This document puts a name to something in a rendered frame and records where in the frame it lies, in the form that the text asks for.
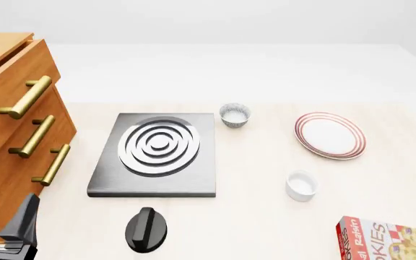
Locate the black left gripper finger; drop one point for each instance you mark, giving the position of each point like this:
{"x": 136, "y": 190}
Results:
{"x": 24, "y": 222}

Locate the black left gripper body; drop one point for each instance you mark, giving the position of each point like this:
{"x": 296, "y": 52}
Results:
{"x": 5, "y": 252}

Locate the flat black stove plate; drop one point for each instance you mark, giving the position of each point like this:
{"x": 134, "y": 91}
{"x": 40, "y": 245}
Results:
{"x": 110, "y": 178}

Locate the small patterned bowl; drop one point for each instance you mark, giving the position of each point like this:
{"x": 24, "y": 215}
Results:
{"x": 234, "y": 116}

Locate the white plate with red rings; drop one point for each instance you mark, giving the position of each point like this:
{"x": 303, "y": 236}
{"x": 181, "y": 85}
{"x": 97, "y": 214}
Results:
{"x": 329, "y": 135}

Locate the red cookies box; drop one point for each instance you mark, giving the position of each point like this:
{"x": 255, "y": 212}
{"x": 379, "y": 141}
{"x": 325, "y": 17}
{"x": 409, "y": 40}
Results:
{"x": 370, "y": 241}

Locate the round black stove knob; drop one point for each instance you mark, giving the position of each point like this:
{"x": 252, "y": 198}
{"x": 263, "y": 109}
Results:
{"x": 146, "y": 230}

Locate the white ramekin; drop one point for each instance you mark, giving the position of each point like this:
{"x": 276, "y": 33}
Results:
{"x": 301, "y": 187}

